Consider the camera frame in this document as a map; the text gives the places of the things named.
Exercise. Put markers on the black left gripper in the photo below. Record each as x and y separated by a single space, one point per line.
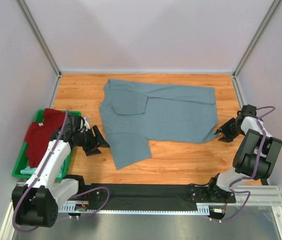
96 141

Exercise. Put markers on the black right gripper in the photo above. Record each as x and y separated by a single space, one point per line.
219 130

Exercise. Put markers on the blue grey t shirt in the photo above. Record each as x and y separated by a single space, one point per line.
134 113

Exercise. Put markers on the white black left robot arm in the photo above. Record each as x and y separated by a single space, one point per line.
37 202

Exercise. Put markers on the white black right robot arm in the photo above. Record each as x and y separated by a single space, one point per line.
254 160

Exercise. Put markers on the red t shirt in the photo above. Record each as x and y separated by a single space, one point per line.
46 122

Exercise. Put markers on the black base mat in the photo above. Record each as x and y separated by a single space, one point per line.
150 197

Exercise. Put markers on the mint green t shirt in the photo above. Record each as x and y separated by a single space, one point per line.
29 171

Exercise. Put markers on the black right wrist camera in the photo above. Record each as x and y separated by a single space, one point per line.
247 110

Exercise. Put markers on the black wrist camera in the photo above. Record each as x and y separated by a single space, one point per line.
76 123
247 110

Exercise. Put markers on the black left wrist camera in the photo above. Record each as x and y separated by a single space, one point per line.
76 123

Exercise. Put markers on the aluminium frame rail front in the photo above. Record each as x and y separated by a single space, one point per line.
255 195

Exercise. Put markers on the aluminium back rail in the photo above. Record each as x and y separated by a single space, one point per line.
111 72

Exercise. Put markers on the aluminium frame post right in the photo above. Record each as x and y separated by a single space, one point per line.
257 36

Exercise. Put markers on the aluminium frame post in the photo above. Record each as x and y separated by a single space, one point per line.
257 36
38 36

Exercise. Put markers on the aluminium frame post left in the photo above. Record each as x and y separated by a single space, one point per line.
38 36

